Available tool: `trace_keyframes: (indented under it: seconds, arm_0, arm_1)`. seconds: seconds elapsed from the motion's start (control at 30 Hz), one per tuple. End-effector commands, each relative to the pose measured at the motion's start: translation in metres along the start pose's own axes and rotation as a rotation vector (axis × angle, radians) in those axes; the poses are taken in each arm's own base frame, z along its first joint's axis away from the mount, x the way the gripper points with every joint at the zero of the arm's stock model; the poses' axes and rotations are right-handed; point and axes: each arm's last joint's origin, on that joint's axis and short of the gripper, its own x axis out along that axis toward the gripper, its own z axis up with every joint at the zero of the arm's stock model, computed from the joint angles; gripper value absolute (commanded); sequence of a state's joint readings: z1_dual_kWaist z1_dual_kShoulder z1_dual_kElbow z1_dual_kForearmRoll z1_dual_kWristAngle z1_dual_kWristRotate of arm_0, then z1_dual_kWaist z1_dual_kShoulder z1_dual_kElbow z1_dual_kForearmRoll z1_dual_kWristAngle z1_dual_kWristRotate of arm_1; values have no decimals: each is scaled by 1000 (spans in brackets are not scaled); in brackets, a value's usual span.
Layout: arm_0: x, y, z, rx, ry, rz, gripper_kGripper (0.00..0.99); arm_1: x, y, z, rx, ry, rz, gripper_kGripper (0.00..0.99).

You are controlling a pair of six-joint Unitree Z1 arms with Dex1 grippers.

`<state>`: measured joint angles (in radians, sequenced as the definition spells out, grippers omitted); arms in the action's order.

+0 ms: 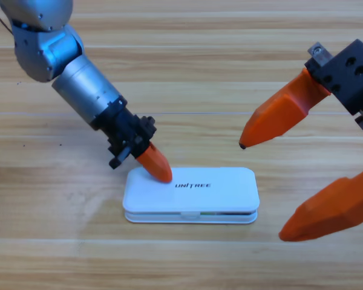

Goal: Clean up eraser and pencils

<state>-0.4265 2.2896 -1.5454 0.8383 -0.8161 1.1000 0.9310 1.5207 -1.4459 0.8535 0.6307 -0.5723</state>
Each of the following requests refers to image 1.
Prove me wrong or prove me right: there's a white Unitree pencil case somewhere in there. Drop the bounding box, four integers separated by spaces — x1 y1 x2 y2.
122 167 260 225

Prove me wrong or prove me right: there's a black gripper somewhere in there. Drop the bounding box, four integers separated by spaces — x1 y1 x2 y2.
92 101 173 184
238 39 363 150

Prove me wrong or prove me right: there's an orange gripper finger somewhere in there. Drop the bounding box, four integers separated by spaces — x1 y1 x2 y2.
278 163 363 242

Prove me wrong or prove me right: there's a thin brown cable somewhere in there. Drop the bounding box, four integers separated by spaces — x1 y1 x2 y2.
0 0 13 34

